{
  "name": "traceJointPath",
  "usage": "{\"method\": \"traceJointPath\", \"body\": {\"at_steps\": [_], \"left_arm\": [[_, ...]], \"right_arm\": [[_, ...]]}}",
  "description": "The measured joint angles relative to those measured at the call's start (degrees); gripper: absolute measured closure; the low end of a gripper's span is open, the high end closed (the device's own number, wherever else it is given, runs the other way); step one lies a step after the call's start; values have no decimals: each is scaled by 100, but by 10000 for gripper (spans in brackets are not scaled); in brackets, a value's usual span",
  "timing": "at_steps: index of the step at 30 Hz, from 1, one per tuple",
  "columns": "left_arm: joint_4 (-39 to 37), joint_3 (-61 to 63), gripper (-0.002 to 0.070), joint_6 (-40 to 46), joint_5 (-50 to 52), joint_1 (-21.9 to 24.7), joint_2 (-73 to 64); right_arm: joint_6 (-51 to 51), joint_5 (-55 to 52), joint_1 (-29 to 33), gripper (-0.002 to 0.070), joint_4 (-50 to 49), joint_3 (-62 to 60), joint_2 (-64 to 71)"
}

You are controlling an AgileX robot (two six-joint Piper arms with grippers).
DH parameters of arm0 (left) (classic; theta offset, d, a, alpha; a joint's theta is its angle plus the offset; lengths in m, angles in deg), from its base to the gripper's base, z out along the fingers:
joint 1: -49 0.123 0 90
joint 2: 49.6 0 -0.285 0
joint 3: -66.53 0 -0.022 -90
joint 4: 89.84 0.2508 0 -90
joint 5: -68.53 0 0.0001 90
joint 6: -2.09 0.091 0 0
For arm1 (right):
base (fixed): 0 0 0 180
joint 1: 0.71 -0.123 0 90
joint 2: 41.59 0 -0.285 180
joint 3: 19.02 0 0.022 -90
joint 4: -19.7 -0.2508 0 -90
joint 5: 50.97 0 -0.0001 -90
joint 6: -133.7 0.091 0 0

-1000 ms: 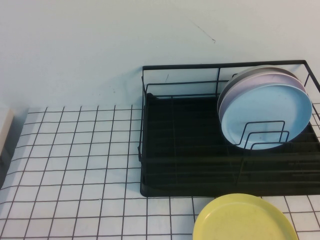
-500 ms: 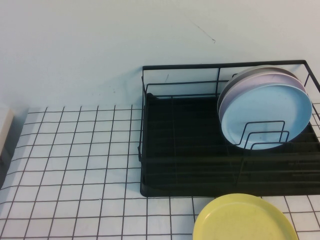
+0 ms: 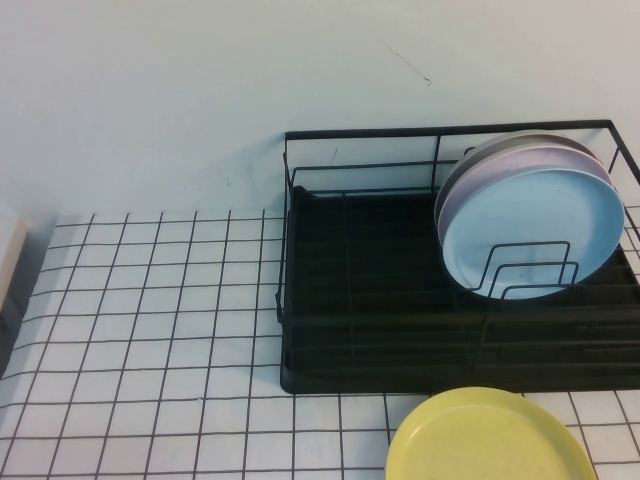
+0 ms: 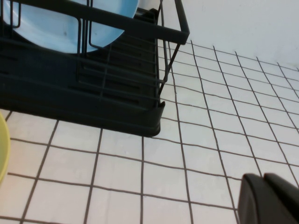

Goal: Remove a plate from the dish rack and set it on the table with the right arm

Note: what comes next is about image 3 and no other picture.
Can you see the pink round plate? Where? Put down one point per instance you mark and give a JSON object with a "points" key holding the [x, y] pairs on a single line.
{"points": [[500, 165]]}

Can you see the yellow round plate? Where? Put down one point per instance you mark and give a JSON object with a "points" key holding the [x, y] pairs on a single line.
{"points": [[480, 440]]}

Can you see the light blue round plate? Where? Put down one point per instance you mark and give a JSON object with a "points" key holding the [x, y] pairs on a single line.
{"points": [[525, 210]]}

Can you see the grey round plate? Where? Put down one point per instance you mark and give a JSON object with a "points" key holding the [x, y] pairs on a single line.
{"points": [[505, 141]]}

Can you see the black plastic drip tray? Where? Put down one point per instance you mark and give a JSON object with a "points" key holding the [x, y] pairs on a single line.
{"points": [[375, 250]]}

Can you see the beige box edge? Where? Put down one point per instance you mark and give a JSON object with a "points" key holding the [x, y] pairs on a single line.
{"points": [[10, 260]]}

